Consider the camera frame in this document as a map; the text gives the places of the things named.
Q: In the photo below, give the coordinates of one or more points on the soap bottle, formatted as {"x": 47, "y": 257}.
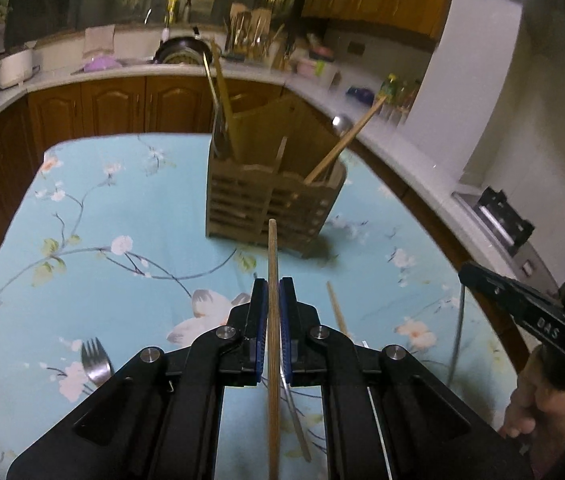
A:
{"x": 188, "y": 10}

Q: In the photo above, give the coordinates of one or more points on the pink and green cups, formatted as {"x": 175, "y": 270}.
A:
{"x": 315, "y": 62}

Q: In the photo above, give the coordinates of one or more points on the person's right hand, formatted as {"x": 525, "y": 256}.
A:
{"x": 547, "y": 400}

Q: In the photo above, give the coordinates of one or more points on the dark wall socket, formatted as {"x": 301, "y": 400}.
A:
{"x": 356, "y": 48}

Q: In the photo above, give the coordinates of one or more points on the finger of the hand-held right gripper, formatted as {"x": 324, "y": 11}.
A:
{"x": 537, "y": 317}

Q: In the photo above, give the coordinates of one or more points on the white pot with lid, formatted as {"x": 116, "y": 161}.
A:
{"x": 16, "y": 67}

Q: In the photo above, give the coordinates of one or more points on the oil bottles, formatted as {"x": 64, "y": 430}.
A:
{"x": 400, "y": 95}

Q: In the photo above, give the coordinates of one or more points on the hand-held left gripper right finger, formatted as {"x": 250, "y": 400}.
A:
{"x": 286, "y": 330}

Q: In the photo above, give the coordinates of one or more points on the beige hanging towel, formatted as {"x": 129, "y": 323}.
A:
{"x": 99, "y": 40}

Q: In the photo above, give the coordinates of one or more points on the black wok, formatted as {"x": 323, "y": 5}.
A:
{"x": 182, "y": 50}

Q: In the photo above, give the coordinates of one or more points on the white countertop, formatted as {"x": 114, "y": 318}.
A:
{"x": 412, "y": 150}

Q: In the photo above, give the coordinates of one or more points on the gas stove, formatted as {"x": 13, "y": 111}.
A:
{"x": 502, "y": 220}

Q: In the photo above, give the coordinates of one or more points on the steel fork with bent tines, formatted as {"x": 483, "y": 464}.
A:
{"x": 95, "y": 362}

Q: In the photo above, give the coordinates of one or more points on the blue floral tablecloth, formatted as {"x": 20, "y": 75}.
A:
{"x": 112, "y": 200}

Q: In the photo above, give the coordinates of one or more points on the rack with cutting boards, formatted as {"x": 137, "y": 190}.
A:
{"x": 255, "y": 32}

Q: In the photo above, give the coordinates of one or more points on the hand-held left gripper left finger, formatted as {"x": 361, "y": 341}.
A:
{"x": 261, "y": 330}

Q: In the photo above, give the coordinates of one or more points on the steel spoon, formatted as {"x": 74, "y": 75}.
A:
{"x": 341, "y": 122}

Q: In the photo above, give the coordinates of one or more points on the wooden utensil holder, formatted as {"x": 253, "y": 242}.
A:
{"x": 272, "y": 200}

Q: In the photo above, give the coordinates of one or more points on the chrome faucet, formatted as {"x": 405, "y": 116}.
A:
{"x": 155, "y": 17}

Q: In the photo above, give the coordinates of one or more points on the blue container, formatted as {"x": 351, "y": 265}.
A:
{"x": 360, "y": 95}

